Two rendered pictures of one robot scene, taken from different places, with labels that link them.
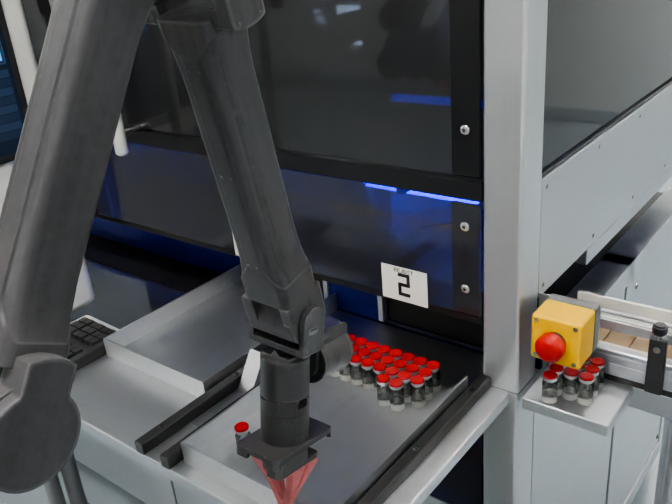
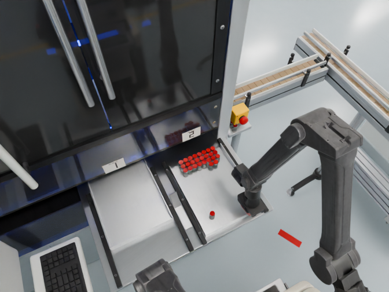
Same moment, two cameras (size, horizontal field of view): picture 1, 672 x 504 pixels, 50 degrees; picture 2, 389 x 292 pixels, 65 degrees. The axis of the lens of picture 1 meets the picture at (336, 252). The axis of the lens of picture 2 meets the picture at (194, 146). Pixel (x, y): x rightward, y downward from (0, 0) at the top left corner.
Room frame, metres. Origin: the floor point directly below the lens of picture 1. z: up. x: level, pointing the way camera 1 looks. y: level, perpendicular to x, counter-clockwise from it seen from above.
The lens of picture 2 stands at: (0.72, 0.58, 2.07)
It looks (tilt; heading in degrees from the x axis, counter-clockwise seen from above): 57 degrees down; 293
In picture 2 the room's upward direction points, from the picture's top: straight up
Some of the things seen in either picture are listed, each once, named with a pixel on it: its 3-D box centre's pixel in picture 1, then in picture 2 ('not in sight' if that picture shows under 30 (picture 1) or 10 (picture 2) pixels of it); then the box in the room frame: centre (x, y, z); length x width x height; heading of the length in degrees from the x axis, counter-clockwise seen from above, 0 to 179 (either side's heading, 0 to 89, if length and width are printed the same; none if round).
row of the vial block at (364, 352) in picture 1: (382, 369); (199, 161); (0.96, -0.06, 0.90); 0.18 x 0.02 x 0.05; 50
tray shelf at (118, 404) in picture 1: (268, 382); (172, 197); (1.01, 0.13, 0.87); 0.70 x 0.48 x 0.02; 50
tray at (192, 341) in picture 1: (224, 323); (127, 197); (1.17, 0.22, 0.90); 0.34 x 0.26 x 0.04; 140
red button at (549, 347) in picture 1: (551, 346); (243, 119); (0.85, -0.28, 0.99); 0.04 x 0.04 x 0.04; 50
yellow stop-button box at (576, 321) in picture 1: (564, 331); (238, 112); (0.88, -0.31, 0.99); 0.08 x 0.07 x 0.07; 140
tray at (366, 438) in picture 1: (331, 418); (213, 186); (0.86, 0.03, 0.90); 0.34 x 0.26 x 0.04; 140
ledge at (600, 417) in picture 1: (581, 392); (232, 121); (0.91, -0.35, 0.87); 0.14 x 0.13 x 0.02; 140
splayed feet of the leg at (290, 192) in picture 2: not in sight; (316, 176); (0.29, -0.74, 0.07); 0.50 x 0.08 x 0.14; 50
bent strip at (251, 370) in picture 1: (228, 388); (180, 210); (0.94, 0.18, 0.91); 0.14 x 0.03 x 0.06; 141
